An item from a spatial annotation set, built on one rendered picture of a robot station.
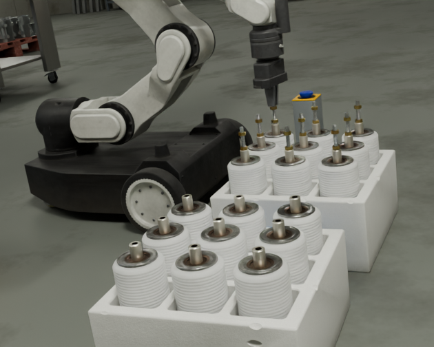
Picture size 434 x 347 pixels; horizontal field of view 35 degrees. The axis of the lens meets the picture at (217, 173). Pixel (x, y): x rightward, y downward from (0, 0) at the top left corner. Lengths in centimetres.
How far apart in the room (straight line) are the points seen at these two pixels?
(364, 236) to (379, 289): 13
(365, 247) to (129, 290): 62
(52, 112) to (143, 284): 120
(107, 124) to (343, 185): 87
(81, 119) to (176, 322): 116
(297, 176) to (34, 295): 73
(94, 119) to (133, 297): 105
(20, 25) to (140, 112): 540
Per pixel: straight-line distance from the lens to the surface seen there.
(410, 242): 180
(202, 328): 117
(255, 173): 168
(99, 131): 220
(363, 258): 163
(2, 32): 728
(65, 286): 181
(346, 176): 160
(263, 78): 184
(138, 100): 215
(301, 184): 165
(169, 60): 201
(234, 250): 127
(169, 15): 204
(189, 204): 143
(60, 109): 232
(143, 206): 198
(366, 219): 159
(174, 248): 131
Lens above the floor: 76
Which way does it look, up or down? 18 degrees down
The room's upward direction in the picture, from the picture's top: 8 degrees counter-clockwise
